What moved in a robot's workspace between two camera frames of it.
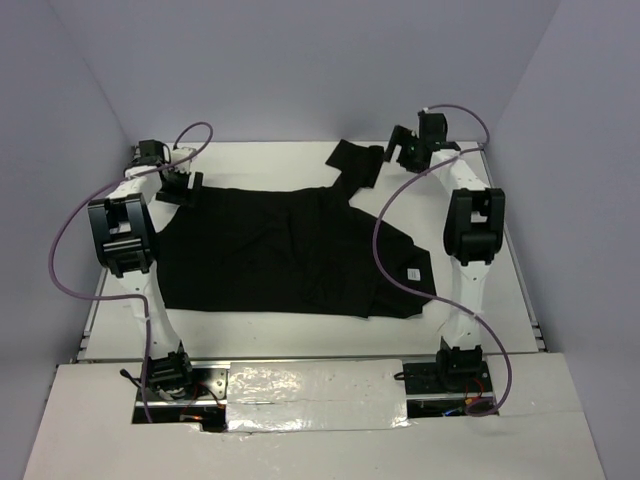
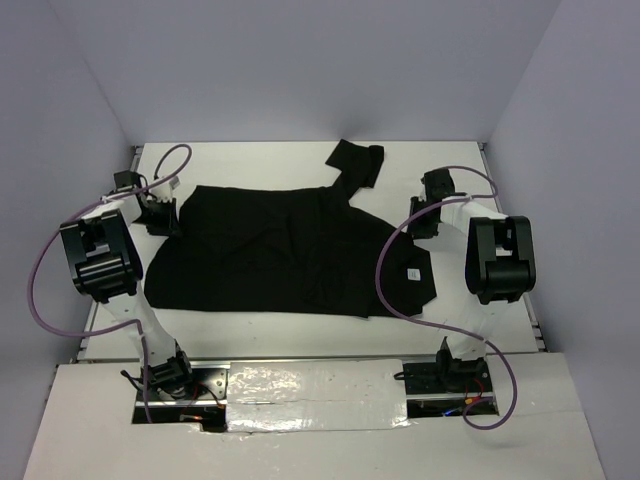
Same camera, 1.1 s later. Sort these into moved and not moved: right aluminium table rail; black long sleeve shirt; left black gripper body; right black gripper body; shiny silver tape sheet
Moved: right black gripper body; left black gripper body
Not moved: right aluminium table rail; shiny silver tape sheet; black long sleeve shirt
